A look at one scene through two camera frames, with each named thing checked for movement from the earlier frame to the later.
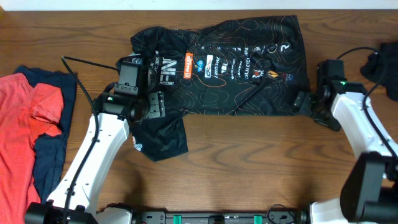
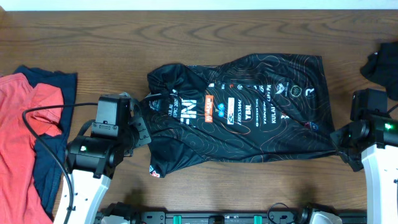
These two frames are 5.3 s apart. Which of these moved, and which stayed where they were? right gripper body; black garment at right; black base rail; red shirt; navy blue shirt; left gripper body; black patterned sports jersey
Moved: left gripper body; right gripper body; black patterned sports jersey
Stayed: black base rail; red shirt; black garment at right; navy blue shirt
